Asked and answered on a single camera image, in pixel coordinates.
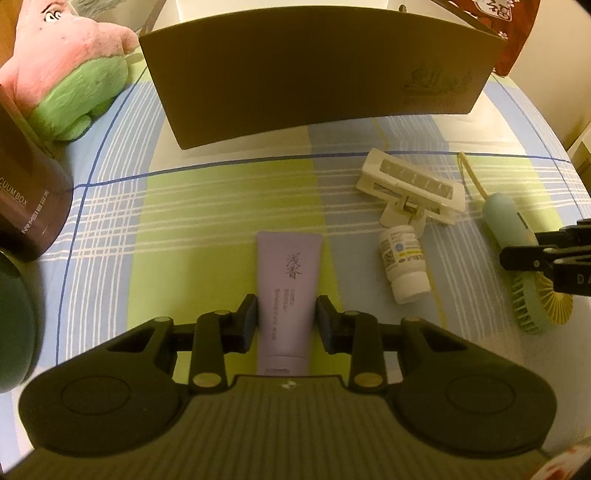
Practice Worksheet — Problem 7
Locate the mint handheld fan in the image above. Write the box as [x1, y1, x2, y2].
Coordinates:
[457, 151, 574, 335]

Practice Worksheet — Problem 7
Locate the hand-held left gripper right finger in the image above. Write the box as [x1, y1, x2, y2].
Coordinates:
[315, 295, 468, 394]

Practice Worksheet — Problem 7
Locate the purple cosmetic tube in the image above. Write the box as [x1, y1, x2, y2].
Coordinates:
[255, 231, 324, 376]

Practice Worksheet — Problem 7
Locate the white furniture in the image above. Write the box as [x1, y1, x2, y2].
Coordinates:
[566, 136, 591, 188]

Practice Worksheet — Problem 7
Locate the dark green round container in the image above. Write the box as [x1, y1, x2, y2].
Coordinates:
[0, 251, 40, 394]

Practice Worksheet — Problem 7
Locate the red cat-print cloth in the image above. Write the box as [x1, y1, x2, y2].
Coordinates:
[434, 0, 541, 77]

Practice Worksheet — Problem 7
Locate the brown cardboard box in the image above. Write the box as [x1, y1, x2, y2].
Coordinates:
[139, 0, 507, 151]

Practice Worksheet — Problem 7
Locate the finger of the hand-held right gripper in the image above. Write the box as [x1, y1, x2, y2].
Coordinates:
[534, 222, 591, 251]
[500, 244, 591, 278]

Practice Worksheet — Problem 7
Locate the plaid bed sheet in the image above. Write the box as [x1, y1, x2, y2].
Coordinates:
[9, 51, 591, 462]

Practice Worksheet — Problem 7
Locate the small white pill bottle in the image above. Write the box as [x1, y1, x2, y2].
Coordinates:
[379, 224, 431, 305]

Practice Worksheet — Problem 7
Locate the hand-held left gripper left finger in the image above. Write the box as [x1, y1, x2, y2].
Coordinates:
[104, 293, 259, 394]

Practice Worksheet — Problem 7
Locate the pink starfish plush toy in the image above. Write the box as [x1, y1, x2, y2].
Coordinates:
[0, 0, 140, 142]

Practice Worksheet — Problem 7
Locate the dark brown box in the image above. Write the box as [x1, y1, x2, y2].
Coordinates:
[0, 85, 74, 264]

